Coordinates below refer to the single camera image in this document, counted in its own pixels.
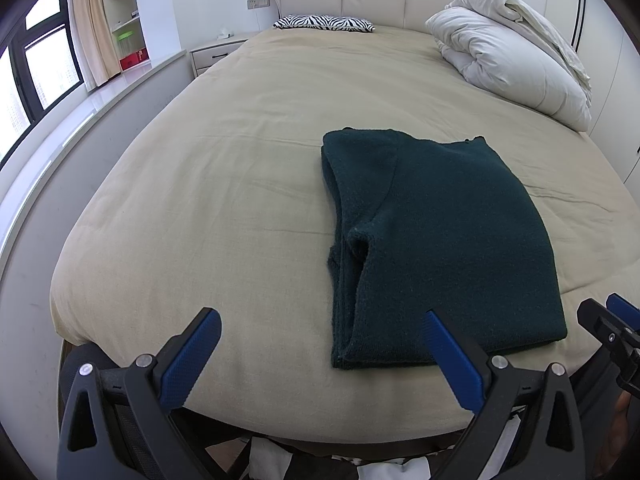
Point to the white wardrobe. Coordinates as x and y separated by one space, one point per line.
600 25

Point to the white folded duvet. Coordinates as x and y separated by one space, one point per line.
510 55

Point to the bed with beige sheet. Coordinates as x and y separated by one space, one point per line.
250 160

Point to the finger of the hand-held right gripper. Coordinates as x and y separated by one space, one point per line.
607 332
625 307

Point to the green container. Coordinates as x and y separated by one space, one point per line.
125 35

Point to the white nightstand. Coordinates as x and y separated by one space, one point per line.
215 55

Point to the beige curtain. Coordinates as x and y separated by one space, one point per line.
92 25

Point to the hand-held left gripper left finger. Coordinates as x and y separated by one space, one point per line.
192 360

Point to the dark green sweater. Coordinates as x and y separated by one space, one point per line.
430 230

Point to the black framed window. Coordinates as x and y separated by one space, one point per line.
40 65

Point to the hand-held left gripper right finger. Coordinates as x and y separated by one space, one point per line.
452 360

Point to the red box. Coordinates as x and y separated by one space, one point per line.
132 60

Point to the wall switch panel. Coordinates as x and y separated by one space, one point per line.
258 2

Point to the white wall shelf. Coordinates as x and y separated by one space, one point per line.
125 5

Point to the white window sill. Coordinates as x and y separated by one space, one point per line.
60 135

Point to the zebra print pillow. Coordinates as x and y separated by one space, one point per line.
325 22

